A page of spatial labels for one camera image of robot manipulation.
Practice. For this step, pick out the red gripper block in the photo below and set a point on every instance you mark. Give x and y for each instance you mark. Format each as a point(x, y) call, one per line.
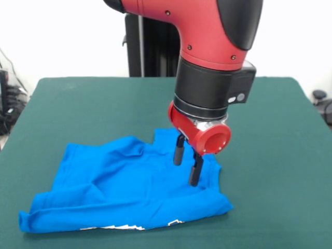
point(202, 135)

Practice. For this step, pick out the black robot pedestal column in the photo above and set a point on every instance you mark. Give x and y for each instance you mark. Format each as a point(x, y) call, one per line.
point(150, 52)

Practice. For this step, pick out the blue printed t-shirt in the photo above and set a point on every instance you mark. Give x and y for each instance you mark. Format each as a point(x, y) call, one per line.
point(116, 181)

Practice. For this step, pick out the dark green table cloth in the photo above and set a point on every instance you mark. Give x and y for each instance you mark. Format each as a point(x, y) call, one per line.
point(259, 181)

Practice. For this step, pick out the gray office chair base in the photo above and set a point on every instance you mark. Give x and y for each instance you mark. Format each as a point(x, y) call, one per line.
point(320, 94)

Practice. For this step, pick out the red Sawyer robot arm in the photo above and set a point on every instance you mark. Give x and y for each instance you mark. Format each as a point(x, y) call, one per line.
point(207, 31)

